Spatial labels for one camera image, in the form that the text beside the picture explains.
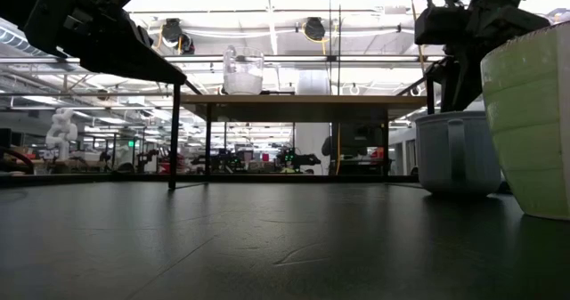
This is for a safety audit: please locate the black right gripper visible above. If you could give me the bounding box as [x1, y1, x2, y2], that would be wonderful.
[438, 0, 553, 114]

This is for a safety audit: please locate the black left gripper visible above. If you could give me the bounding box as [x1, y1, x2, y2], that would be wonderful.
[21, 0, 188, 86]

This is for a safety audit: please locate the blue-grey mug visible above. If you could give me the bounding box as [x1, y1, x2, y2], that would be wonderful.
[414, 109, 504, 198]

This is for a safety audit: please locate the wooden shelf with black legs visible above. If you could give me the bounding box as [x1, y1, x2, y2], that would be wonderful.
[167, 71, 440, 191]

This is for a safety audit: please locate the green ribbed mug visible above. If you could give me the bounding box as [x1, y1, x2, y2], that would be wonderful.
[479, 20, 570, 223]

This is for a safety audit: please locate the white robot figure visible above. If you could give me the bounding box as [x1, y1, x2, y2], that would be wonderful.
[45, 107, 80, 162]

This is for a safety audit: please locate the black computer case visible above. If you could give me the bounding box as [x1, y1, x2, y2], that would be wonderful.
[331, 121, 389, 164]

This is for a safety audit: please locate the black ceiling cable reel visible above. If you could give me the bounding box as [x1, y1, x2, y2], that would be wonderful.
[301, 16, 329, 43]
[159, 17, 196, 55]

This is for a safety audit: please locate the yellow cable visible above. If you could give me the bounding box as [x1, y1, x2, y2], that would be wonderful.
[334, 121, 343, 176]
[407, 0, 428, 74]

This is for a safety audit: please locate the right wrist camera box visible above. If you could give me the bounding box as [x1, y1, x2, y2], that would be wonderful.
[413, 4, 469, 47]

